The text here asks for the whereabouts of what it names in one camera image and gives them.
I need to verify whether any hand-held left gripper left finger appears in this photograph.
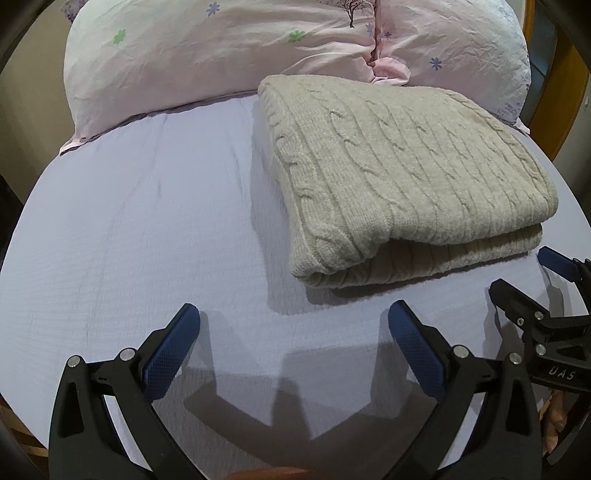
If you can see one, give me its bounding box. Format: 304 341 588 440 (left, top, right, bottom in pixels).
48 303 209 480

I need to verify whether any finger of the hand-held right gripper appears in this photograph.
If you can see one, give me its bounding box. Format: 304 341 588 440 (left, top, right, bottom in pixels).
488 278 555 354
537 246 591 284

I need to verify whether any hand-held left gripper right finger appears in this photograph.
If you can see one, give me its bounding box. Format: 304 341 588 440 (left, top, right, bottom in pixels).
388 300 544 480

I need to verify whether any beige cable-knit sweater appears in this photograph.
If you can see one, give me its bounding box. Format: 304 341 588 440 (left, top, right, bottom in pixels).
249 74 559 291

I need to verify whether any person's right hand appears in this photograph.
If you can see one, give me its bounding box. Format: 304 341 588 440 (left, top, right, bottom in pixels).
541 387 572 457

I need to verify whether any lavender bed sheet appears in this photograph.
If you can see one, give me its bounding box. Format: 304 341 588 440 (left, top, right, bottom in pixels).
0 90 591 480

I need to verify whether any pink floral pillow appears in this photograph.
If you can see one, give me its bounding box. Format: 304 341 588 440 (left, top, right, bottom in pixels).
369 0 532 136
59 0 386 155

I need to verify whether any wooden bed frame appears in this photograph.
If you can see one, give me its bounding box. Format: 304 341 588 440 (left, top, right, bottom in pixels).
523 0 591 163

